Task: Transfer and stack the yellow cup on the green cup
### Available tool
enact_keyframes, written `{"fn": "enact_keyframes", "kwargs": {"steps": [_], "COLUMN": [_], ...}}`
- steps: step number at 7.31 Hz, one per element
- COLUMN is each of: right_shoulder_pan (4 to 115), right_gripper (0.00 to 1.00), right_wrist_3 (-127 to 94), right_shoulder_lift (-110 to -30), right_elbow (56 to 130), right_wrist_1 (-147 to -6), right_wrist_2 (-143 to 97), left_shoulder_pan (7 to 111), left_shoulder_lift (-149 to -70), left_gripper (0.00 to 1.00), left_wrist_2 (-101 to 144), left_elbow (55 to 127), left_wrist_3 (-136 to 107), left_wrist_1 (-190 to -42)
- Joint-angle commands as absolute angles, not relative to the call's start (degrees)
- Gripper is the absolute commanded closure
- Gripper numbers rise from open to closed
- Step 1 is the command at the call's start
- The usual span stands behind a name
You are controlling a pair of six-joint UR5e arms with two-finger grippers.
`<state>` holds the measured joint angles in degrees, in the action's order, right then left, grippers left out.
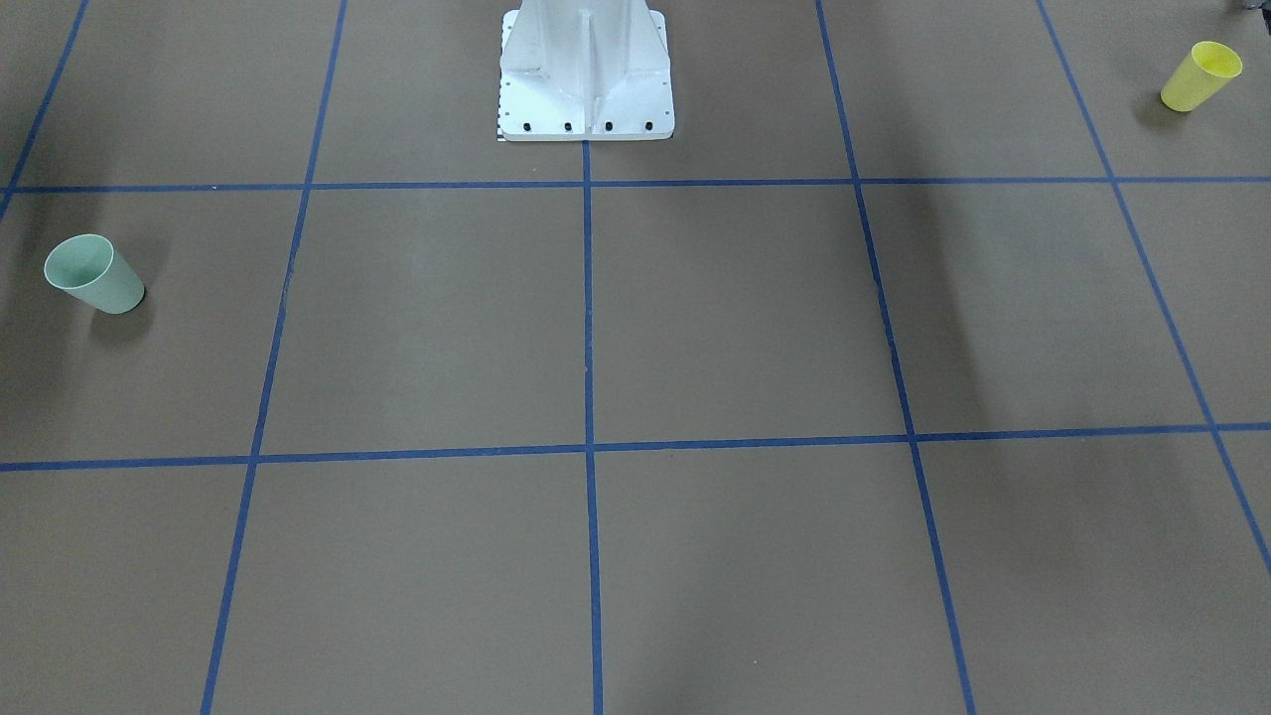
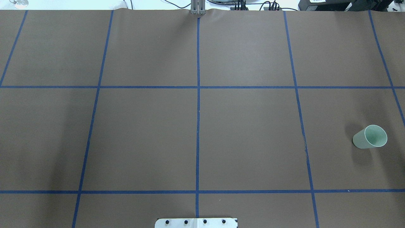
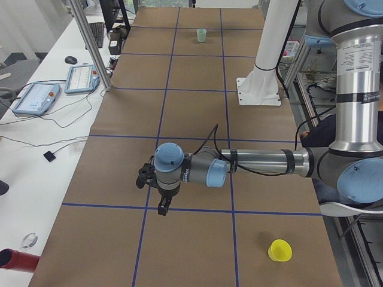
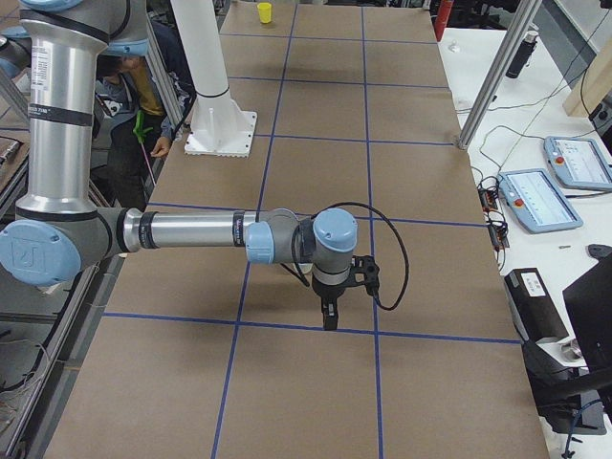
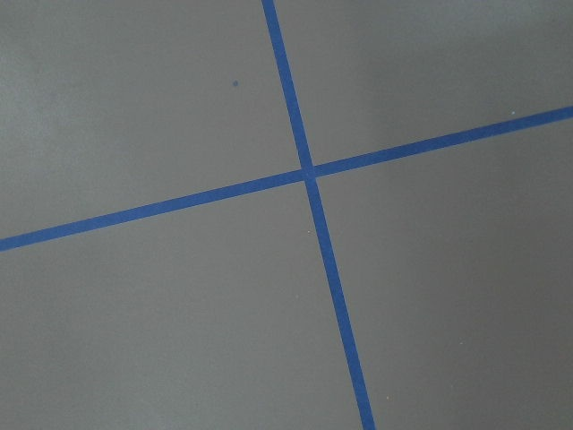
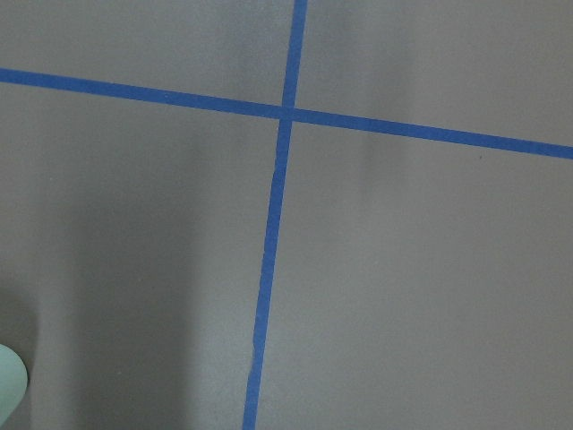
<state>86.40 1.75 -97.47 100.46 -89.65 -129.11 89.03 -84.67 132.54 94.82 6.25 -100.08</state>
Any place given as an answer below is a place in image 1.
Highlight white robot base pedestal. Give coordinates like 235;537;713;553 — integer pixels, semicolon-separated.
496;1;676;142

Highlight yellow cup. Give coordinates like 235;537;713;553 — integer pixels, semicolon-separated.
1159;41;1243;113

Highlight green cup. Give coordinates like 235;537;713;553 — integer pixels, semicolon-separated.
44;232;146;314

